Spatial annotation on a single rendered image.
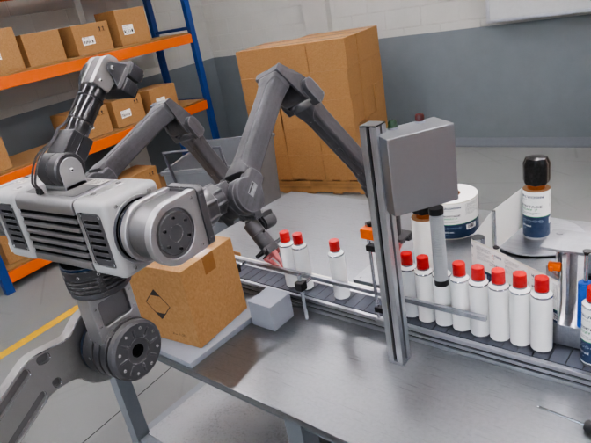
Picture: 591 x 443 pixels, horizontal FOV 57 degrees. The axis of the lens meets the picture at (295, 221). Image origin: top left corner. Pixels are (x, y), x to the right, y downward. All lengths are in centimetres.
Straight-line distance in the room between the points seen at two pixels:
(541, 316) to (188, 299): 96
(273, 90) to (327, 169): 384
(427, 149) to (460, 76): 471
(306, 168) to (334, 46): 117
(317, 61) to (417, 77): 157
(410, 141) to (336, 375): 68
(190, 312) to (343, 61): 344
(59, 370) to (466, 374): 99
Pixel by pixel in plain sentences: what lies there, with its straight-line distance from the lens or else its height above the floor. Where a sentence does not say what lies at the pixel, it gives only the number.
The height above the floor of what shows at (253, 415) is 22.
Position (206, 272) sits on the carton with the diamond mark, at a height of 107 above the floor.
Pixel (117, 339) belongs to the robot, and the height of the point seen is 119.
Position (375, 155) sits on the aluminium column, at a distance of 129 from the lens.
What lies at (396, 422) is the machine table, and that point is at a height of 83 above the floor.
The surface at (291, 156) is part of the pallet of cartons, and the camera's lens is 527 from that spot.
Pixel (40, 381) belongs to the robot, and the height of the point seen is 115.
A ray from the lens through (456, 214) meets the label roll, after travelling 205.
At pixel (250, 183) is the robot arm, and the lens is 113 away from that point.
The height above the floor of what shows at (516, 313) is 98.
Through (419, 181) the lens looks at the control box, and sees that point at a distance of 130.
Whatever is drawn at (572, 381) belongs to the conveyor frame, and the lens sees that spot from 152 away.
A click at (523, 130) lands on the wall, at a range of 596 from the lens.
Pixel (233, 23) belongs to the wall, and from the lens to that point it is 729.
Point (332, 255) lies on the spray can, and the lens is 171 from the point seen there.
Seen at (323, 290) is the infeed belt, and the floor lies 88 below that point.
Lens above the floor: 181
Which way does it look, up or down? 22 degrees down
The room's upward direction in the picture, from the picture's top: 11 degrees counter-clockwise
